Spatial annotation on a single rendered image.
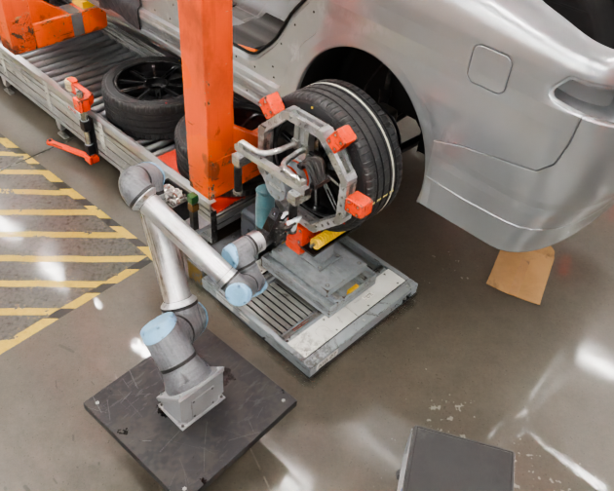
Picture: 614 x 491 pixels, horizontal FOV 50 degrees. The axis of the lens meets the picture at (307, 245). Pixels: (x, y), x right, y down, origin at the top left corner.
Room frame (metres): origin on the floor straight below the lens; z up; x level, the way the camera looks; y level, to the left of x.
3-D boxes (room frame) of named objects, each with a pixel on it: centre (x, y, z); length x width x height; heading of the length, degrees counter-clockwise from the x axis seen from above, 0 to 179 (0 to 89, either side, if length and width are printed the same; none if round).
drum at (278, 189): (2.29, 0.09, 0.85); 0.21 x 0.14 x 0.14; 139
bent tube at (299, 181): (2.19, 0.05, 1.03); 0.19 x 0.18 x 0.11; 139
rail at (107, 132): (3.45, 1.42, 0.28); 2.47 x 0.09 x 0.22; 49
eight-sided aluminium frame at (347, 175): (2.35, 0.04, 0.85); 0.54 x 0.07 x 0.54; 49
